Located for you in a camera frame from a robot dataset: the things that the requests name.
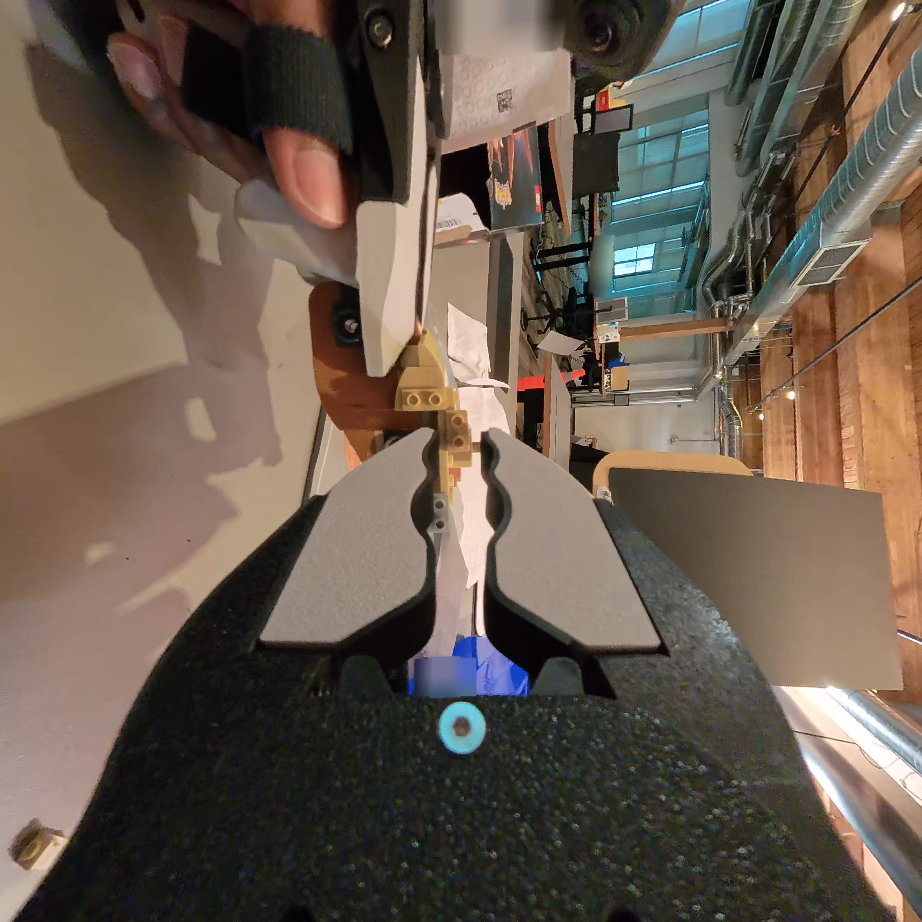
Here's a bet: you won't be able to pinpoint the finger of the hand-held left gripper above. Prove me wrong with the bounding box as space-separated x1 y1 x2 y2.
355 42 443 379

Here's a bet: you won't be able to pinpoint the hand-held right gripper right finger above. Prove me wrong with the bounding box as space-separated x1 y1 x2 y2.
480 427 664 656

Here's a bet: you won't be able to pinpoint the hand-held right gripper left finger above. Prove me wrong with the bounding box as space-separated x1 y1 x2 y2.
258 427 442 655

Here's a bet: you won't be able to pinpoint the tan brick vehicle model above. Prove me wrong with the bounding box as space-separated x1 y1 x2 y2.
308 279 476 540

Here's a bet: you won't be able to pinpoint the small tan brick plate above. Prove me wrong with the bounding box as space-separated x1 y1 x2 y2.
10 819 70 871

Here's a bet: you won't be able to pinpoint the grey desk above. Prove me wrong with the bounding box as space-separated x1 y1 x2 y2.
0 0 528 894

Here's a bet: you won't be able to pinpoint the person's left hand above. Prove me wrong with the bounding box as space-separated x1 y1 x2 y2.
107 14 354 231

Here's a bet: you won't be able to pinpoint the blue plastic bin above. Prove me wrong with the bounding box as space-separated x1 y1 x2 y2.
409 634 532 697

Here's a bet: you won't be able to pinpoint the wood-rimmed black panel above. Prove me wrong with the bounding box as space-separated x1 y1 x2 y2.
592 449 756 501

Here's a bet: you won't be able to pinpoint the dark printed toy box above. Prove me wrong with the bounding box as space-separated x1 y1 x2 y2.
485 121 546 232

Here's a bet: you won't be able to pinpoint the white paper bag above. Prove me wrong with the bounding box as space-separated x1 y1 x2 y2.
432 303 514 636

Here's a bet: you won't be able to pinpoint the wood-edged long table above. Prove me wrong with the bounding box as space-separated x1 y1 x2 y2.
542 353 579 462

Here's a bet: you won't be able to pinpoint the black monitor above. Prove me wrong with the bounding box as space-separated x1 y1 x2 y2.
572 104 636 197

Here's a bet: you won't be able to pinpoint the metal ceiling pipes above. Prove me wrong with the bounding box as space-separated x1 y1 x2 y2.
695 130 772 462

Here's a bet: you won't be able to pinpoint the large window wall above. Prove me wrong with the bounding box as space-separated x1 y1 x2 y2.
576 0 730 319

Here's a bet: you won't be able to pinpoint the silver ventilation duct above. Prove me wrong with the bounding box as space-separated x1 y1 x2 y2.
720 58 922 361

